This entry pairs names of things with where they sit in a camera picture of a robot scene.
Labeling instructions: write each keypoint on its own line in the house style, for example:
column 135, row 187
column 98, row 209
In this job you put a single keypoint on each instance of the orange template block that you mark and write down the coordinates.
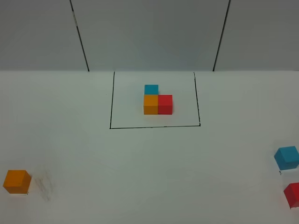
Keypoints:
column 150, row 104

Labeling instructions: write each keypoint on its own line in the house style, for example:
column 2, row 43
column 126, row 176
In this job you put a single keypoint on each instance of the red template block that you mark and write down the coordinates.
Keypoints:
column 165, row 104

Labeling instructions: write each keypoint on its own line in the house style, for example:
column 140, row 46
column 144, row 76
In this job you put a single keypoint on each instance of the blue template block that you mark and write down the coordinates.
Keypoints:
column 151, row 89

